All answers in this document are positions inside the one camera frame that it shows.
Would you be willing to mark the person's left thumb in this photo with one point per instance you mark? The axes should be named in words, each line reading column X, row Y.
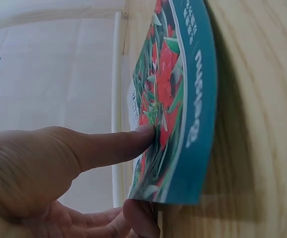
column 103, row 148

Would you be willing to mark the person's left hand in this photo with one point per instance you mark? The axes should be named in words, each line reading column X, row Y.
column 29, row 178

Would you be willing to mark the person's left fingers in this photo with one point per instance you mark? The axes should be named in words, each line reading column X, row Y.
column 123, row 220

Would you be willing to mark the teal booklet with red flowers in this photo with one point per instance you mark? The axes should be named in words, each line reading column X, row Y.
column 183, row 104

